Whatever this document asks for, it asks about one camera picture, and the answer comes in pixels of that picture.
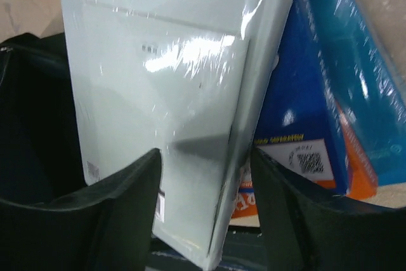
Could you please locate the dark blue cartoon book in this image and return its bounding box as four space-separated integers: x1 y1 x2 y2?
253 0 351 195

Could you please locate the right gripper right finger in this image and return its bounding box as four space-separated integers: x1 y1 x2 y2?
250 148 405 270

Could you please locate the grey-green notebook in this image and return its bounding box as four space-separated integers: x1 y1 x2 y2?
61 0 292 270

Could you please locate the blue orange book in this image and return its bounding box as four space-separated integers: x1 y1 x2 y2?
230 0 406 221

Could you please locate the black backpack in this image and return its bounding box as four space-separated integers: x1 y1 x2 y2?
1 33 85 204

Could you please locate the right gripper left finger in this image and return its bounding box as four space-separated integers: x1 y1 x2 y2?
1 149 162 270

